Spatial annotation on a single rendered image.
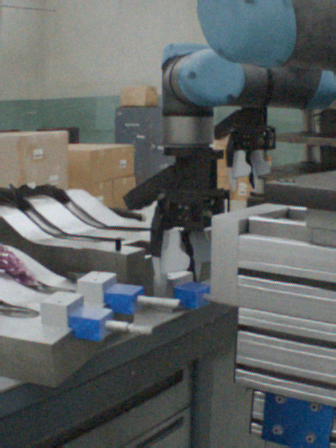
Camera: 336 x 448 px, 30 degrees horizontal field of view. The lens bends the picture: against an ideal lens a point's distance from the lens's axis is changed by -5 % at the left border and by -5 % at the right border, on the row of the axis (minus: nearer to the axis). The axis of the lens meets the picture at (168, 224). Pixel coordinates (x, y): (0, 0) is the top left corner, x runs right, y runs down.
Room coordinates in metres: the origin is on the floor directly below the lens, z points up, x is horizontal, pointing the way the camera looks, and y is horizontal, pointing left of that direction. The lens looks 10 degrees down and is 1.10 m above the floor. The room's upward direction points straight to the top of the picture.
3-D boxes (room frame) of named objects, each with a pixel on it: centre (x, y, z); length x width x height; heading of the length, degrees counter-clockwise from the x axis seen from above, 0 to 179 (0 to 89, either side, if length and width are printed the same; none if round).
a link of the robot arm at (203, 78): (0.85, -0.07, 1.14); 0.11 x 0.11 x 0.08; 12
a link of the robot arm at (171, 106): (0.95, -0.03, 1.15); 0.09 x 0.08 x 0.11; 12
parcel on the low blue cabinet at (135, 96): (8.59, 0.38, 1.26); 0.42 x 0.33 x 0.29; 56
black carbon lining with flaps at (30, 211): (1.17, 0.19, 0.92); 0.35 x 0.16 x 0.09; 55
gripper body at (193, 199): (0.94, -0.03, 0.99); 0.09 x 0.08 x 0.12; 51
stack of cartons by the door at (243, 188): (7.88, -0.85, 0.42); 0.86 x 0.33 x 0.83; 56
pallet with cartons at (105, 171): (6.20, 1.03, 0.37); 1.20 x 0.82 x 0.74; 64
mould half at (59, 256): (1.19, 0.19, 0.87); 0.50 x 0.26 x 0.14; 55
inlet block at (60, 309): (0.72, 0.08, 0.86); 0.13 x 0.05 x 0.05; 73
